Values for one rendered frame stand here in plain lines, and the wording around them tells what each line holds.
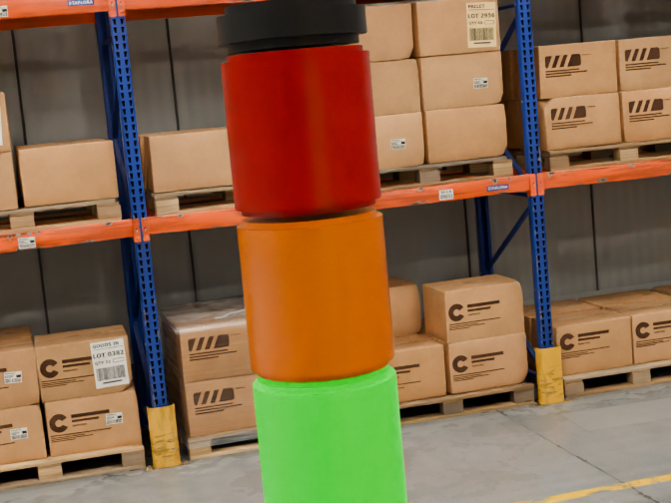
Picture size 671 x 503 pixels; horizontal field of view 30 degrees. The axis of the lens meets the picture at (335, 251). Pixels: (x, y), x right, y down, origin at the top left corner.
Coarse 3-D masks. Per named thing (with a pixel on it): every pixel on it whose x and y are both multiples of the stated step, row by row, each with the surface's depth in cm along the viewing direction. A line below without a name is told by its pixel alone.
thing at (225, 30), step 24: (288, 0) 40; (312, 0) 40; (336, 0) 40; (240, 24) 40; (264, 24) 39; (288, 24) 39; (312, 24) 39; (336, 24) 40; (360, 24) 41; (240, 48) 40; (264, 48) 40; (288, 48) 41
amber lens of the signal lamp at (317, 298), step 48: (240, 240) 42; (288, 240) 40; (336, 240) 40; (384, 240) 43; (288, 288) 41; (336, 288) 41; (384, 288) 42; (288, 336) 41; (336, 336) 41; (384, 336) 42
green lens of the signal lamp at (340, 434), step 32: (256, 384) 43; (288, 384) 42; (320, 384) 41; (352, 384) 41; (384, 384) 42; (256, 416) 43; (288, 416) 41; (320, 416) 41; (352, 416) 41; (384, 416) 42; (288, 448) 42; (320, 448) 41; (352, 448) 41; (384, 448) 42; (288, 480) 42; (320, 480) 41; (352, 480) 41; (384, 480) 42
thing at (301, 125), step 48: (336, 48) 40; (240, 96) 40; (288, 96) 40; (336, 96) 40; (240, 144) 41; (288, 144) 40; (336, 144) 40; (240, 192) 41; (288, 192) 40; (336, 192) 40
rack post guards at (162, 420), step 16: (544, 352) 863; (560, 352) 868; (544, 368) 864; (560, 368) 868; (544, 384) 866; (560, 384) 869; (544, 400) 868; (560, 400) 870; (160, 416) 796; (160, 432) 797; (176, 432) 801; (160, 448) 798; (176, 448) 801; (160, 464) 799; (176, 464) 802
